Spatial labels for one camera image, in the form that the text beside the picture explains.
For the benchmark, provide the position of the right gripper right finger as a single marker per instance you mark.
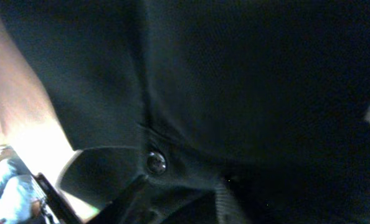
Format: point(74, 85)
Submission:
point(227, 208)

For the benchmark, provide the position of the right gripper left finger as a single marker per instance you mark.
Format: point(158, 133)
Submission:
point(117, 211)

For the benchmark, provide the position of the black t-shirt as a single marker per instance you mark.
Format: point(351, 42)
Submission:
point(271, 98)

